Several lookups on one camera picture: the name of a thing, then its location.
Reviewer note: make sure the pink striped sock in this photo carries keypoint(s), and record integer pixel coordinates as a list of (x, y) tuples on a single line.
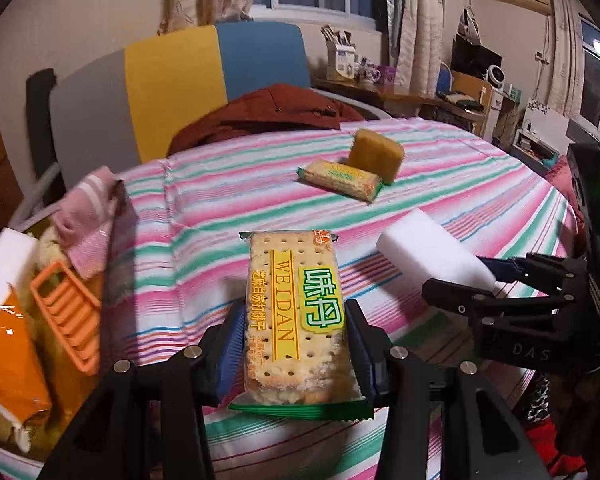
[(85, 208)]

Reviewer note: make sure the curtain right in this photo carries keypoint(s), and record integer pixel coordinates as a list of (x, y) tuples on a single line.
[(415, 29)]

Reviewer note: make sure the small white fan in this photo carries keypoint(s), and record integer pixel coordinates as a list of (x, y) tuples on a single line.
[(495, 76)]

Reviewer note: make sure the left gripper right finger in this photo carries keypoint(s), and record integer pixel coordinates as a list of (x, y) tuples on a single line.
[(480, 437)]

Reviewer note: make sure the orange plastic rack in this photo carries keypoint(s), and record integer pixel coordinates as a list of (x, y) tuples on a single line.
[(72, 312)]

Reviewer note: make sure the wooden chair with cushion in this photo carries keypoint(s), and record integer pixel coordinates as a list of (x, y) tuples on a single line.
[(482, 92)]

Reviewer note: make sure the white mug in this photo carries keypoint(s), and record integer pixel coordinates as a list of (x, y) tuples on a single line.
[(368, 74)]

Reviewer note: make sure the dark red jacket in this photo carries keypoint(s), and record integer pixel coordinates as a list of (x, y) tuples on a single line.
[(280, 107)]

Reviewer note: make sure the cracker pack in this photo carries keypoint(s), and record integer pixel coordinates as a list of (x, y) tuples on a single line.
[(343, 179), (297, 357)]

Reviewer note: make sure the black rolled mat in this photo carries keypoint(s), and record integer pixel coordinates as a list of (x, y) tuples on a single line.
[(42, 147)]

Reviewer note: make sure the purple box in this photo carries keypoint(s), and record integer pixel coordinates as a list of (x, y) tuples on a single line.
[(386, 75)]

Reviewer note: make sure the white foam block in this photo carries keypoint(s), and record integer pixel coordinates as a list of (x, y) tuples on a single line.
[(422, 249), (17, 255)]

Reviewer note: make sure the orange white snack bag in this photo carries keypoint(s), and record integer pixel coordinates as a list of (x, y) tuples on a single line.
[(25, 402)]

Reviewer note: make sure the white box with items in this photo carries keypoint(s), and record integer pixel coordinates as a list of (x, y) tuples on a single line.
[(341, 54)]

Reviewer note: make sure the gold metal tin box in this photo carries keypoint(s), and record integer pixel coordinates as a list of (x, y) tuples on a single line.
[(67, 386)]

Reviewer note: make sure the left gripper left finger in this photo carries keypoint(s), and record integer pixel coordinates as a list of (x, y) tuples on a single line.
[(142, 419)]

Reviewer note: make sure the wooden side desk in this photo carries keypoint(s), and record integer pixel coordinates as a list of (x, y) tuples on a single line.
[(382, 95)]

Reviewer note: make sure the grey yellow blue chair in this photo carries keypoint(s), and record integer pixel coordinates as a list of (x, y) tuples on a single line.
[(124, 108)]

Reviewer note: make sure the striped tablecloth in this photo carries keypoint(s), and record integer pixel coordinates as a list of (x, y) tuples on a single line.
[(188, 260)]

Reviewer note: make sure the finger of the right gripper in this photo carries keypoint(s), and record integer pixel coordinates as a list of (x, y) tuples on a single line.
[(476, 304), (541, 272)]

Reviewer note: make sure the cream sock ball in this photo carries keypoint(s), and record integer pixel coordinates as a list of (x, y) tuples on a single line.
[(50, 249)]

